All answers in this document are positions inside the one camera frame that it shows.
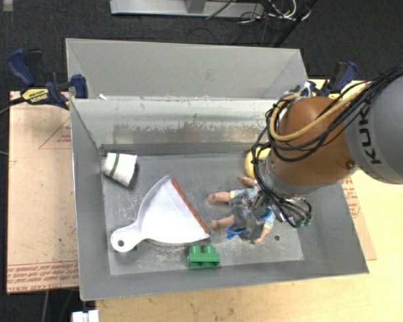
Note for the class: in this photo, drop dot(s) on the toy doll with blue clothes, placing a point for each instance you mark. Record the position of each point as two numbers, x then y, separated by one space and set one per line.
221 197

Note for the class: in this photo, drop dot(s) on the green toy block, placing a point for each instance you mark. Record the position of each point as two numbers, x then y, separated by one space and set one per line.
203 257

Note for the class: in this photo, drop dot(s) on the white dustpan with red-brown edge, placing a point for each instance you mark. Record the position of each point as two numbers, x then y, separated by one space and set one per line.
168 213

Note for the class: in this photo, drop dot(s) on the white cloth with green stripes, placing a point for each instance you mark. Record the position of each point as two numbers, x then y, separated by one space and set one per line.
119 168

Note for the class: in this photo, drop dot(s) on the grey metal bin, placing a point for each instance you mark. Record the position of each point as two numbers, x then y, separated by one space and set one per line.
174 79

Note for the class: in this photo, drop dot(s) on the brown cardboard board red print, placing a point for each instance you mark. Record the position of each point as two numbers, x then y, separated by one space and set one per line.
40 186

